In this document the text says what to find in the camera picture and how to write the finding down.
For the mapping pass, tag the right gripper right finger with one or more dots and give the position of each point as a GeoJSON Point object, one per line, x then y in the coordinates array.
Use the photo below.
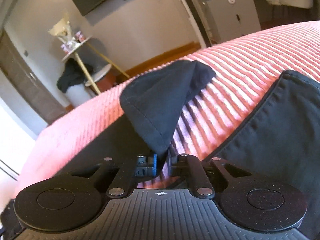
{"type": "Point", "coordinates": [174, 168]}

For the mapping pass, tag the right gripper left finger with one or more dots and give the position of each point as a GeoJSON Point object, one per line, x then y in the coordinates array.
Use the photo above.
{"type": "Point", "coordinates": [146, 165]}

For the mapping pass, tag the black pants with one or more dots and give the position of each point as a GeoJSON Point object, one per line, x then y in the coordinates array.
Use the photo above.
{"type": "Point", "coordinates": [273, 154]}

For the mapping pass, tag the white laundry basket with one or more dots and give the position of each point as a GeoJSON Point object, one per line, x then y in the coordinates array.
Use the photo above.
{"type": "Point", "coordinates": [79, 94]}

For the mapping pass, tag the pink ribbed bedspread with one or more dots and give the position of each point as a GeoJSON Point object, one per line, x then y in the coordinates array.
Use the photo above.
{"type": "Point", "coordinates": [245, 69]}

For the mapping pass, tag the black garment on basket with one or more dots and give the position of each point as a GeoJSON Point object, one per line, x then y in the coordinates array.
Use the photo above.
{"type": "Point", "coordinates": [71, 76]}

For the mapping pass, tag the grey cabinet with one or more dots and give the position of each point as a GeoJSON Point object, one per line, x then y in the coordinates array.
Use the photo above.
{"type": "Point", "coordinates": [230, 19]}

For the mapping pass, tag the wrapped flower bouquet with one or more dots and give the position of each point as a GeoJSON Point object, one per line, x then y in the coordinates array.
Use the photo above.
{"type": "Point", "coordinates": [64, 32]}

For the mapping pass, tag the brown wooden door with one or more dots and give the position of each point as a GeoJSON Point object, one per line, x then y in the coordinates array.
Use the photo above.
{"type": "Point", "coordinates": [27, 84]}

